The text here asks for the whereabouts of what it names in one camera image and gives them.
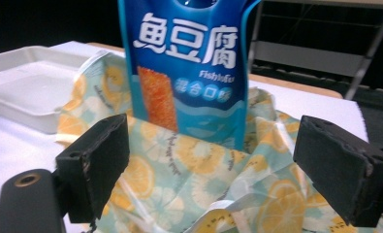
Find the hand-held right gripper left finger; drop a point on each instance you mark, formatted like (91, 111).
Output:
(95, 165)

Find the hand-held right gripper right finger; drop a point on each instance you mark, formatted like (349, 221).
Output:
(337, 168)

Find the lemon print cloth bag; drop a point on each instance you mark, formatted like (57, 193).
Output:
(192, 181)

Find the blue snack packet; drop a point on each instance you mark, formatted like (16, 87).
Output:
(185, 64)

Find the white plastic tray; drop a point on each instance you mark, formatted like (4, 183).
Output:
(27, 84)

